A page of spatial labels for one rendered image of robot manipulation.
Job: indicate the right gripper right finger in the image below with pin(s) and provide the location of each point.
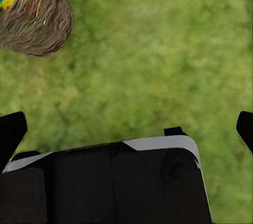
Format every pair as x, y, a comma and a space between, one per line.
245, 128

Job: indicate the wicker basket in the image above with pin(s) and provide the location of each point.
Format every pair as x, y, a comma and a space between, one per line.
34, 29

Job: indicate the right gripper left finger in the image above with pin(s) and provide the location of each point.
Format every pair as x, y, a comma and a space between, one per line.
12, 129

